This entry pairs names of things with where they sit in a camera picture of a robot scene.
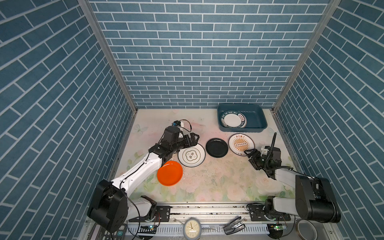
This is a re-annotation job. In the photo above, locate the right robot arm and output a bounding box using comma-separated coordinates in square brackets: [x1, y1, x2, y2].
[244, 146, 342, 223]

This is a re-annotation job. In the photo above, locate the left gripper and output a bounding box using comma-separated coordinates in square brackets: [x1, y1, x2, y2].
[170, 132, 200, 153]

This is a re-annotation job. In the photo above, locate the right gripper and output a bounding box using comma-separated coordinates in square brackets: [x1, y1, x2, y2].
[245, 148, 271, 170]

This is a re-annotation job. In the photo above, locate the green rim lettered plate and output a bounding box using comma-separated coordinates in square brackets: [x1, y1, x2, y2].
[220, 111, 247, 128]

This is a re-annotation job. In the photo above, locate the aluminium rail base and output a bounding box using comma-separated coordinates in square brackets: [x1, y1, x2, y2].
[125, 202, 301, 238]

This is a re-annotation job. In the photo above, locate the black stapler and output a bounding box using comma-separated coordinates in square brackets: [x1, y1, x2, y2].
[223, 216, 246, 235]

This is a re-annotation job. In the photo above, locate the white analog clock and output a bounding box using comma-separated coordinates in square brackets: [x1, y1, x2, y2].
[183, 218, 203, 240]

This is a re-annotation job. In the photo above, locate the black plate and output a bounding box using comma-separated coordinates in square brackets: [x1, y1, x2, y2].
[206, 138, 229, 158]

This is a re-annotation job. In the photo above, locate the teal plastic bin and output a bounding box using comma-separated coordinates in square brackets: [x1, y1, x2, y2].
[217, 104, 268, 133]

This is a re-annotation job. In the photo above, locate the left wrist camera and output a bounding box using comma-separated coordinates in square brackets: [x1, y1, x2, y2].
[172, 120, 184, 129]

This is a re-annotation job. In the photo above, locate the orange sunburst plate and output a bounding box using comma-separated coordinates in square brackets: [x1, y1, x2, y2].
[228, 133, 255, 157]

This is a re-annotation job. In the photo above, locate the metal bowl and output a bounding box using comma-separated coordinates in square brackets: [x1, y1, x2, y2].
[296, 220, 319, 240]

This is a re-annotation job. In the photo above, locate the black calculator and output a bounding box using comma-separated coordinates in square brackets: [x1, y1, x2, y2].
[96, 224, 127, 240]

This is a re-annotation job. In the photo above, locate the white plate flower outline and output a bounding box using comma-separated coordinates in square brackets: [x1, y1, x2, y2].
[178, 144, 206, 168]

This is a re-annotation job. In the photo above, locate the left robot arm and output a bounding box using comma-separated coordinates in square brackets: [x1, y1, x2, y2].
[87, 126, 200, 233]

